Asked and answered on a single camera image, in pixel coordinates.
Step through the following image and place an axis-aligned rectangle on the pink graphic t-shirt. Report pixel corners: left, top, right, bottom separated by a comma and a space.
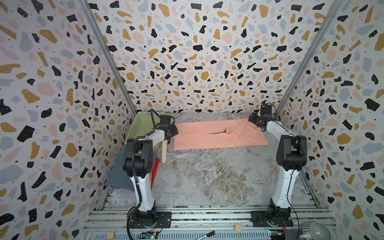
174, 119, 269, 151

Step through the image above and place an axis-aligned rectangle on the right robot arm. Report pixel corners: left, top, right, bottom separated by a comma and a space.
249, 103, 308, 226

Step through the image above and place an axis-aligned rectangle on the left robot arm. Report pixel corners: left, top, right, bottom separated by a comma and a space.
122, 111, 178, 228

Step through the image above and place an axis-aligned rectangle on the green plastic basket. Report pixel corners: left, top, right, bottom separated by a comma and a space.
125, 112, 165, 146

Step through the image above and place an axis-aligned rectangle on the folded grey t-shirt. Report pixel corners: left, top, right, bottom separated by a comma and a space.
106, 146, 135, 194

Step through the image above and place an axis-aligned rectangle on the green circuit board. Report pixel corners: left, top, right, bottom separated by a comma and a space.
138, 232, 159, 240

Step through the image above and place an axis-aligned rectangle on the right wooden block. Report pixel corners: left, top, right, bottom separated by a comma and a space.
234, 224, 243, 234

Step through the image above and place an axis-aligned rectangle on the wooden block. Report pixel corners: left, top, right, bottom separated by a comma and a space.
234, 224, 243, 234
106, 231, 115, 240

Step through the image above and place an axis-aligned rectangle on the right circuit board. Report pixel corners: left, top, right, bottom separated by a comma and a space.
269, 231, 286, 240

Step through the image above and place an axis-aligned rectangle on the left wooden block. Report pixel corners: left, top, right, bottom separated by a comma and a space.
106, 231, 115, 240

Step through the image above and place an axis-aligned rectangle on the white desk fan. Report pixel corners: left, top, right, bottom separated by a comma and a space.
299, 222, 332, 240

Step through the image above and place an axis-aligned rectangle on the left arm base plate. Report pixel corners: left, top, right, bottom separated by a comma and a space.
128, 211, 172, 229

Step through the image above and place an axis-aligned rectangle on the aluminium rail frame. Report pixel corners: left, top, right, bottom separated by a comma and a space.
79, 186, 343, 240

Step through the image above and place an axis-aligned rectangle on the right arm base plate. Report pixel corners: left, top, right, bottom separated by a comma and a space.
251, 210, 294, 228

